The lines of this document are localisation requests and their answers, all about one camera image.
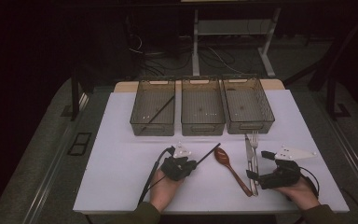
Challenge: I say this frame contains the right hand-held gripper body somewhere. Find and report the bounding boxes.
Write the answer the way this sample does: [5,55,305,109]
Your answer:
[258,145,318,190]

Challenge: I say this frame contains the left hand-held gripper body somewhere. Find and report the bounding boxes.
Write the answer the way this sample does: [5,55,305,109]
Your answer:
[160,142,193,182]

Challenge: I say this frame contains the left hand-held gripper cable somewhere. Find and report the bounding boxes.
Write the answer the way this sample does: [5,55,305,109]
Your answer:
[137,146,175,205]

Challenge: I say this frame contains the white metal stand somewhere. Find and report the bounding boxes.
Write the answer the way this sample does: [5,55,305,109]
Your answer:
[191,7,282,79]

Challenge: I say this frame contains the person's right hand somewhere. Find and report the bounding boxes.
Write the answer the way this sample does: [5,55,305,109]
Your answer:
[274,175,321,211]

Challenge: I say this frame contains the bundle of floor cables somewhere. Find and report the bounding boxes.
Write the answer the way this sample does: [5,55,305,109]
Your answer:
[126,33,254,77]

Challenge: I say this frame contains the black chopstick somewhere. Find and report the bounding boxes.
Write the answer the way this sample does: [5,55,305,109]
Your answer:
[195,142,222,166]
[140,95,175,133]

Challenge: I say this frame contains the reddish brown wooden spoon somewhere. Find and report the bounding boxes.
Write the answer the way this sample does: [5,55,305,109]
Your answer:
[213,147,254,198]

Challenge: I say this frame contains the hand-held gripper cable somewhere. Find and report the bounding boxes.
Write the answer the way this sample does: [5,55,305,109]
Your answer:
[299,166,321,199]
[137,146,175,205]

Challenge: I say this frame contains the right hand-held gripper cable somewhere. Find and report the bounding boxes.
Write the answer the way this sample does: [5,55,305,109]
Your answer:
[299,166,321,199]

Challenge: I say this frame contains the black metal stand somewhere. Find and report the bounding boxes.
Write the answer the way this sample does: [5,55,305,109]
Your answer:
[307,40,352,122]

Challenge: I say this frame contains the clear grey plastic bin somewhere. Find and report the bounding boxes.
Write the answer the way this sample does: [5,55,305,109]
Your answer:
[130,78,177,137]
[222,76,276,135]
[180,77,227,137]

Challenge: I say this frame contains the person's left hand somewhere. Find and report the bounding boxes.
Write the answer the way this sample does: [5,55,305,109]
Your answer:
[148,167,185,214]

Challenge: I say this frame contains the white table mat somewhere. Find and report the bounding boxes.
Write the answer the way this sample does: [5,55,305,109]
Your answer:
[72,89,351,216]

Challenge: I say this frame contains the silver fork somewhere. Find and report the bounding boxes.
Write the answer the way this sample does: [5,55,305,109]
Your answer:
[249,131,260,175]

